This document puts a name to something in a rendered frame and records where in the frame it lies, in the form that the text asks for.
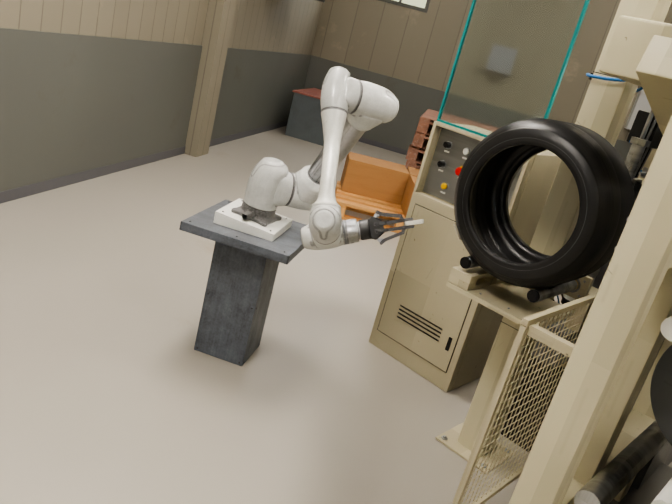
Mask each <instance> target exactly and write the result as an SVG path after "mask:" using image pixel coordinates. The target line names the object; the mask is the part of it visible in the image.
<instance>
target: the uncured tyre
mask: <svg viewBox="0 0 672 504"><path fill-rule="evenodd" d="M546 150H549V151H551V152H552V153H554V154H555V155H557V156H558V157H559V158H560V159H561V160H562V161H563V162H564V163H565V164H566V165H567V167H568V168H569V169H570V171H571V173H572V174H573V176H574V179H575V181H576V184H577V187H578V192H579V199H580V208H579V216H578V220H577V223H576V226H575V229H574V231H573V233H572V235H571V237H570V238H569V240H568V241H567V242H566V244H565V245H564V246H563V247H562V248H561V249H560V250H559V251H558V252H556V253H555V254H554V255H552V256H550V255H546V254H543V253H540V252H538V251H536V250H534V249H532V248H531V247H529V246H528V245H527V244H526V243H525V242H524V241H523V240H522V239H521V238H520V237H519V236H518V234H517V233H516V231H515V229H514V227H513V225H512V223H511V220H510V216H509V211H508V196H509V190H510V187H511V184H512V181H513V179H514V177H515V175H516V174H517V172H518V171H519V169H520V168H521V167H522V166H523V165H524V164H525V163H526V162H527V161H528V160H529V159H531V158H532V157H533V156H535V155H537V154H539V153H541V152H543V151H546ZM633 206H634V190H633V184H632V180H631V177H630V174H629V171H628V169H627V167H626V164H625V162H624V161H623V159H622V157H621V156H620V154H619V153H618V152H617V150H616V149H615V148H614V147H613V146H612V145H611V144H610V143H609V142H608V141H607V140H606V139H605V138H604V137H602V136H601V135H599V134H598V133H596V132H595V131H593V130H591V129H589V128H586V127H584V126H581V125H578V124H574V123H569V122H563V121H557V120H552V119H544V118H532V119H524V120H519V121H516V122H513V123H510V124H508V125H505V126H503V127H501V128H499V129H497V130H495V131H494V132H492V133H491V134H489V135H488V136H487V137H485V138H484V139H483V140H482V141H481V142H480V143H479V144H478V145H477V146H476V147H475V148H474V149H473V151H472V152H471V153H470V155H469V156H468V158H467V159H466V161H465V163H464V165H463V167H462V169H461V171H460V174H459V177H458V180H457V184H456V188H455V195H454V214H455V221H456V225H457V229H458V232H459V235H460V238H461V240H462V242H463V244H464V246H465V248H466V250H467V251H468V253H469V254H470V255H471V257H472V258H473V259H474V260H475V262H476V263H477V264H478V265H479V266H480V267H481V268H483V269H484V270H485V271H486V272H488V273H489V274H491V275H492V276H494V277H495V278H497V279H499V280H502V281H504V282H506V283H509V284H512V285H516V286H521V287H528V288H546V287H552V286H556V285H560V284H563V283H567V282H570V281H574V280H577V279H580V278H583V277H585V276H587V275H589V274H591V273H593V272H595V271H596V270H598V269H599V268H601V267H602V266H603V265H604V264H606V263H607V262H608V261H609V260H610V259H611V258H612V256H613V253H614V248H615V246H617V244H618V242H619V239H620V237H621V234H622V232H623V230H624V227H625V225H626V222H627V221H626V219H627V217H628V216H629V215H630V213H631V211H632V208H633ZM587 272H588V273H587ZM584 273H586V274H585V275H583V274H584ZM581 275H583V276H581ZM579 276H580V277H579Z"/></svg>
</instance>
